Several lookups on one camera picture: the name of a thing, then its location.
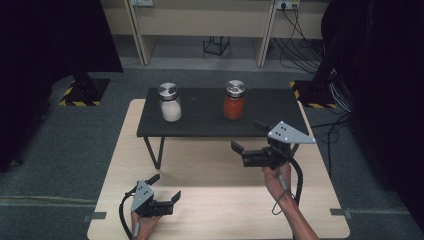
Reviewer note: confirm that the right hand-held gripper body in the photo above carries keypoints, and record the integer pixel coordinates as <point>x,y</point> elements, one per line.
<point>276,150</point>

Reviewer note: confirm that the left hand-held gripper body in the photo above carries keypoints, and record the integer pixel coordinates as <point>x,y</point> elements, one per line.
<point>143,200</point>

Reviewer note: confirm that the glass jar of red powder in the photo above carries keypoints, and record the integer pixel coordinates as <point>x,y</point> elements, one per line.
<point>234,103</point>

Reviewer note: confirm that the black shelf with metal legs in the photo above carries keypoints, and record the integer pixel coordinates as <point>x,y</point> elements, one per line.
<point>200,111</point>

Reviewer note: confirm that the glass jar of white powder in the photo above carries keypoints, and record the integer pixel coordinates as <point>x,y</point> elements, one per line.
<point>170,106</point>

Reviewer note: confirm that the person's left hand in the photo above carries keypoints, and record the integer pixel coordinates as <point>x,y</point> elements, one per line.
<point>146,228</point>

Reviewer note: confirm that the person's right hand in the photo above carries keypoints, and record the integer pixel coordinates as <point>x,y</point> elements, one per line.
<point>278,185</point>

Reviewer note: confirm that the grey floor tape strip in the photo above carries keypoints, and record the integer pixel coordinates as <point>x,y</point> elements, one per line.
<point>340,212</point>
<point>95,216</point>

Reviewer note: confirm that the black stand base striped edge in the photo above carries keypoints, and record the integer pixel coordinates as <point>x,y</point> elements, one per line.
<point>313,95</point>
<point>85,93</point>

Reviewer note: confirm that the dark curtain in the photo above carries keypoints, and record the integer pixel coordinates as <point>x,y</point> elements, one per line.
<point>383,100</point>
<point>40,66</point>

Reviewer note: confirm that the beige desk with partitions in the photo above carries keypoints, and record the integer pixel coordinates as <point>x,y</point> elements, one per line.
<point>206,20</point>

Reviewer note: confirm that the white wall socket with plugs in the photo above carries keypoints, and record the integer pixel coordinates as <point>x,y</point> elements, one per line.
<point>288,4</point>

